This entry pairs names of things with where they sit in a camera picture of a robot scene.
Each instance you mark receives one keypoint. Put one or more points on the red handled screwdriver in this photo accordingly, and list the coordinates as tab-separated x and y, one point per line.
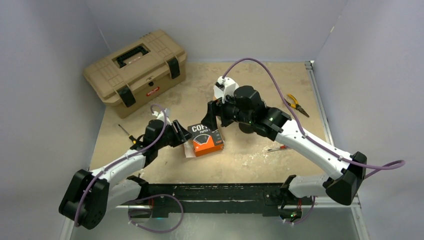
282	147

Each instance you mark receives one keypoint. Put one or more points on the black orange coffee filter box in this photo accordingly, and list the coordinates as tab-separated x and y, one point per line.
204	140

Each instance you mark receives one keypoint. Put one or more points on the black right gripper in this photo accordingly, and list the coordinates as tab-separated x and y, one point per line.
216	108

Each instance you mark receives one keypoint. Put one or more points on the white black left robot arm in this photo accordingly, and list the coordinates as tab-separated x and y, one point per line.
91	194

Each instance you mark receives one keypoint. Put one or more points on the aluminium frame rail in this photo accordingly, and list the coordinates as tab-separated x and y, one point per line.
324	219

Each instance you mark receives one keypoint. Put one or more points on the dark carafe with red rim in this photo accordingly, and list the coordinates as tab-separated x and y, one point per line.
246	128

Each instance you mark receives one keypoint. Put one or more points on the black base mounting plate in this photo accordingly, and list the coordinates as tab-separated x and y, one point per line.
266	199

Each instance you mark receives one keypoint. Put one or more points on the tan plastic toolbox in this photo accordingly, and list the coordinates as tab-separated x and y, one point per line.
129	78

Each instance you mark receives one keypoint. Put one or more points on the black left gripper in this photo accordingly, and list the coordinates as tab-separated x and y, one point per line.
180	135

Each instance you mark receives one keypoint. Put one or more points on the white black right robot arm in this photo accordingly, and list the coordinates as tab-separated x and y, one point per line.
345	171

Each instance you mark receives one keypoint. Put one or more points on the white paper coffee filters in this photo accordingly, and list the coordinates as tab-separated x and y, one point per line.
189	150

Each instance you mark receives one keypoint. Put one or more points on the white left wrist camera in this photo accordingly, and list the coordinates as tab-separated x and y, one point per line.
163	115

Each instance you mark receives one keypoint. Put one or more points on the yellow black pliers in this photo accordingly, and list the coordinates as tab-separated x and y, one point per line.
295	105

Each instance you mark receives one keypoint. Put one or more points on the yellow black screwdriver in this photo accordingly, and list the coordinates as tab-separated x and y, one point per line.
130	136

